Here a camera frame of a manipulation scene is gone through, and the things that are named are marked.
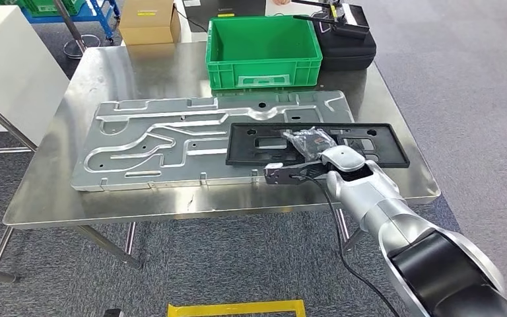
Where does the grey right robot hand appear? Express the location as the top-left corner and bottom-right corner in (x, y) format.
(281, 127), (337, 162)

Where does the black plastic frame part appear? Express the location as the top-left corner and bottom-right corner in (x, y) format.
(226, 122), (411, 169)

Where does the green plastic crate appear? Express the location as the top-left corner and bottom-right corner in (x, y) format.
(0, 0), (86, 17)
(205, 15), (323, 91)

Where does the black zip case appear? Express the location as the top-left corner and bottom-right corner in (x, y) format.
(312, 4), (378, 72)

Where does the black flat box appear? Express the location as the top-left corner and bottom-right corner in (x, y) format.
(183, 0), (267, 34)

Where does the stamped grey metal plate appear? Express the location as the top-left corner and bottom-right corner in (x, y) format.
(70, 90), (355, 192)

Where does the yellow floor tape square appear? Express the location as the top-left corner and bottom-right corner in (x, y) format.
(167, 299), (307, 317)

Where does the cardboard box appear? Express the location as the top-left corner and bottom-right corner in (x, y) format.
(118, 0), (182, 46)

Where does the blue metal cart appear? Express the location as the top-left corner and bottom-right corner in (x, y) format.
(19, 0), (121, 42)

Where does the chrome stanchion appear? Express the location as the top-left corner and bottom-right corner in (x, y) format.
(53, 0), (102, 60)

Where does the white cabinet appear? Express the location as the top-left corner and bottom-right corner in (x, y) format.
(0, 5), (71, 147)

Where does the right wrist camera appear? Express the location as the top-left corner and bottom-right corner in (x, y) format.
(264, 162), (324, 186)

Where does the black camera cable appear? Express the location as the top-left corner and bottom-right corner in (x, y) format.
(292, 174), (401, 317)

